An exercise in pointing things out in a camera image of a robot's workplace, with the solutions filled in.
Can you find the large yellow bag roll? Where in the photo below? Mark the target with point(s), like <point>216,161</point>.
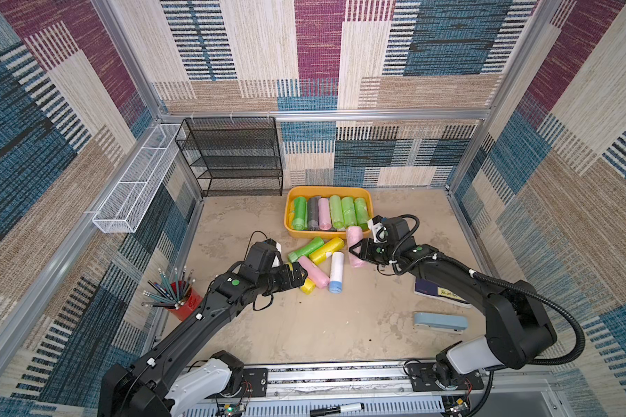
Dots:
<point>291,214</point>

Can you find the light green roll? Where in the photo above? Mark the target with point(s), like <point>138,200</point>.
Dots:
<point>336,212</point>
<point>362,213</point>
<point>349,212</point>

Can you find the white wire wall basket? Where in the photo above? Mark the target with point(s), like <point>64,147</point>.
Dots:
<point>124,209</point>

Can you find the red pencil cup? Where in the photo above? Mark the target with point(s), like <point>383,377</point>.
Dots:
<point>174,294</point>

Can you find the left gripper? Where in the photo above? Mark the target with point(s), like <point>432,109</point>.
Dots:
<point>288,282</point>

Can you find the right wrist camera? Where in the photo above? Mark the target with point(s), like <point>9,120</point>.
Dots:
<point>377,229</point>

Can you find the black mesh shelf rack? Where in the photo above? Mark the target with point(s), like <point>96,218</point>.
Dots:
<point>233,156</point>

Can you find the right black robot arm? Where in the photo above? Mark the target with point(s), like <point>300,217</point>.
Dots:
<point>518,329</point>

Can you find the pink roll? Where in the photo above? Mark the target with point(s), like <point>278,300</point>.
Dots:
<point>315,274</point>
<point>354,235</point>
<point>324,217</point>

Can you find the small yellow roll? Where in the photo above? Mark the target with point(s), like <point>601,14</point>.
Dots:
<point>308,286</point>

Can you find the grey roll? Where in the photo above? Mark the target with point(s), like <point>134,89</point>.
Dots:
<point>313,213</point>

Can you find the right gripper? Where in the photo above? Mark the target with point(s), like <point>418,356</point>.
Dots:
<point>368,251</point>

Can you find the dark green roll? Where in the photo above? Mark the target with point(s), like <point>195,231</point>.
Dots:
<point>300,213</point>

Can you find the white roll blue end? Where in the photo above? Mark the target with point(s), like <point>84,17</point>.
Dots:
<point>337,273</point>

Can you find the yellow roll near box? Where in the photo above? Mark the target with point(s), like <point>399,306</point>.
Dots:
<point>327,250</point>

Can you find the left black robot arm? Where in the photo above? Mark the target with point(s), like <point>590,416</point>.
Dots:
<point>156,384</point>

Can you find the light blue stapler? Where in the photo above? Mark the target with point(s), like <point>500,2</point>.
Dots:
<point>441,322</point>

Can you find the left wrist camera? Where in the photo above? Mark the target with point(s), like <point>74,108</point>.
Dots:
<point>278,261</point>

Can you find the dark blue notebook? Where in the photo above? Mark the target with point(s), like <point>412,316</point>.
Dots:
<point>431,290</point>

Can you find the black marker pen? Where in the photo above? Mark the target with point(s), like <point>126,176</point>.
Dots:
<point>342,409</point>

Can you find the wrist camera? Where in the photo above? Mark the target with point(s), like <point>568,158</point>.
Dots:
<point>278,261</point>
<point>377,229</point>

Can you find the green roll near box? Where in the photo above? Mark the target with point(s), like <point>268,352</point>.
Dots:
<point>314,245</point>

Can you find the yellow plastic storage box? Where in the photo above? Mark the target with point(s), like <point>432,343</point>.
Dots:
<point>324,191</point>

